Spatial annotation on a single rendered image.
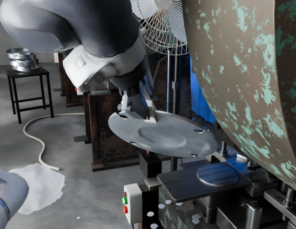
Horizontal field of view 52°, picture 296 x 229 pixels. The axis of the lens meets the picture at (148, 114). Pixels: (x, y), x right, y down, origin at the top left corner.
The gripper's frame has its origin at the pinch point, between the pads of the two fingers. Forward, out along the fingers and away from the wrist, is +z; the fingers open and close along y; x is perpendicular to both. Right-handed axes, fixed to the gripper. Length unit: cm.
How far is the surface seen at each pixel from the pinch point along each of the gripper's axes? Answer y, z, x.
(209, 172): -2.1, 35.1, -12.2
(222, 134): 7.6, 27.2, -14.7
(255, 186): -3.8, 35.4, -25.8
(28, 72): 115, 188, 213
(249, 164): 4.7, 42.6, -23.6
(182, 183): -8.1, 30.0, -5.4
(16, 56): 121, 167, 218
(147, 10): 79, 52, 32
